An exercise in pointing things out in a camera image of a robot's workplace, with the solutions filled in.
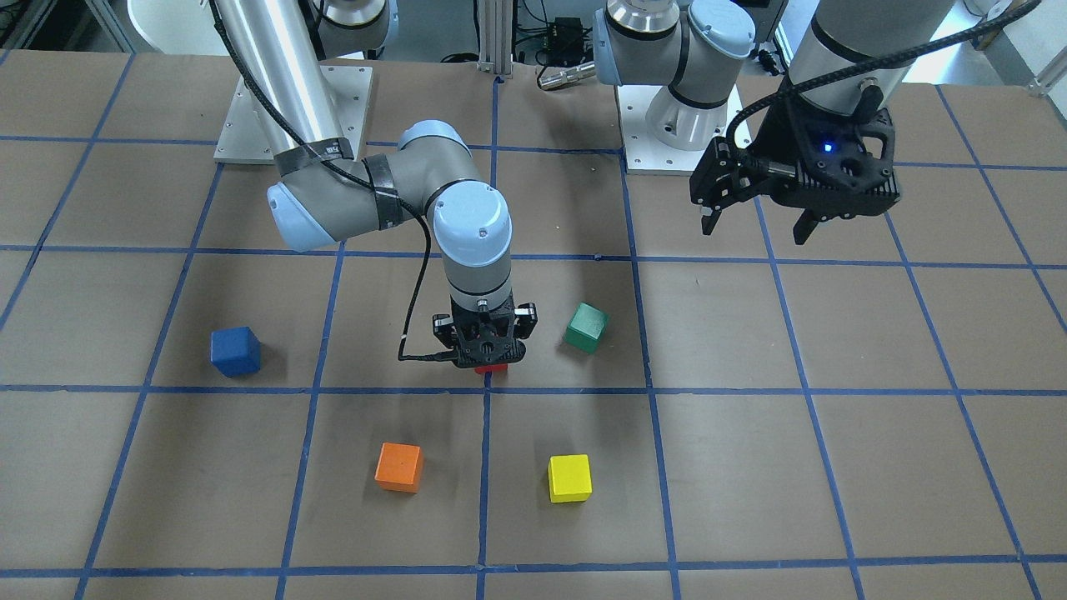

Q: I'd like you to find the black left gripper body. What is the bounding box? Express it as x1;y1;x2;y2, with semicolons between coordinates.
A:
689;86;902;219

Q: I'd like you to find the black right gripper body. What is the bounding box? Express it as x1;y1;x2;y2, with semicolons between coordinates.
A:
432;302;538;368

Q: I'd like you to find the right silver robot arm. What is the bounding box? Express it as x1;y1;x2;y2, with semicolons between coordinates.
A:
209;1;538;368

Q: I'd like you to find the aluminium frame post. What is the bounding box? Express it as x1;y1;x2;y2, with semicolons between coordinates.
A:
476;0;514;80

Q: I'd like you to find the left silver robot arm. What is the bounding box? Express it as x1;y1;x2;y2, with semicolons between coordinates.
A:
592;1;952;244

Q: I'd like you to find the brown paper table cover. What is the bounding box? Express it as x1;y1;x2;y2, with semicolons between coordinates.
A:
3;51;1064;599

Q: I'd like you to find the green wooden block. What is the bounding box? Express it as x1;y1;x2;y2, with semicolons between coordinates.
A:
563;302;610;354

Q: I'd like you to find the orange wooden block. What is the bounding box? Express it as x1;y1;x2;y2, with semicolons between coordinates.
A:
375;442;424;493

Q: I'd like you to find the blue wooden block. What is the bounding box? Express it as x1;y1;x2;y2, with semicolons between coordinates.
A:
210;326;262;378

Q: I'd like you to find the yellow wooden block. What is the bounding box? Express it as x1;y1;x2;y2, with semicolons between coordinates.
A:
548;453;592;503

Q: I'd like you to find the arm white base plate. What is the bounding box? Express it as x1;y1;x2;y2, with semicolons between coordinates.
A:
213;66;373;165
616;85;742;176

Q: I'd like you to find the red wooden block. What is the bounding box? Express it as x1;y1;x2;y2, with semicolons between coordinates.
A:
475;363;509;375

